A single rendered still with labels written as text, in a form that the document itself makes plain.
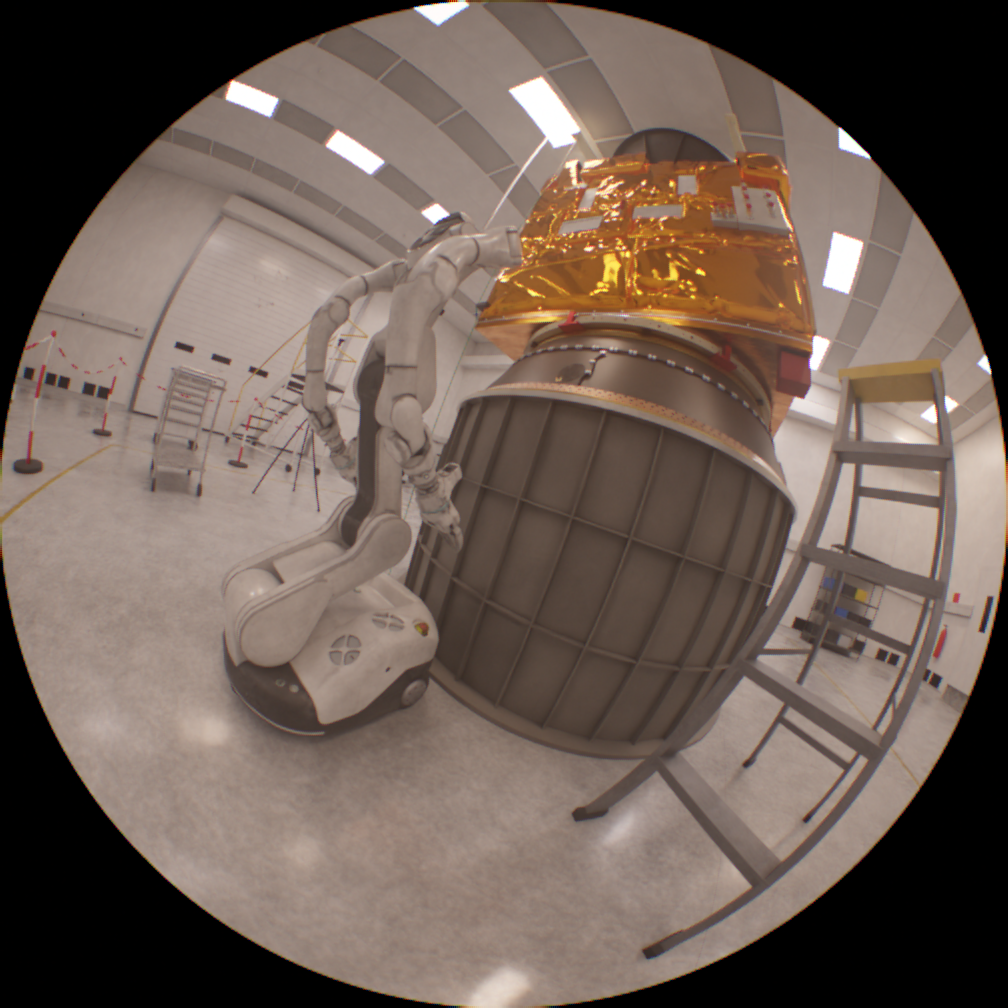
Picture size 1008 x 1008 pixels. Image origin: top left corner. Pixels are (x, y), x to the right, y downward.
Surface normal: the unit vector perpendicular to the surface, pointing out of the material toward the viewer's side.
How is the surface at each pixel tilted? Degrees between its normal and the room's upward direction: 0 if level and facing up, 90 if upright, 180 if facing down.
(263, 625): 90
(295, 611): 90
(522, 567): 90
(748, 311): 134
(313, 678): 38
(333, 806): 0
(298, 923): 0
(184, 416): 90
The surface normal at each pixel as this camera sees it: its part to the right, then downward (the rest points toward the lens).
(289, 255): 0.77, 0.29
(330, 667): -0.06, -0.82
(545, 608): -0.40, -0.08
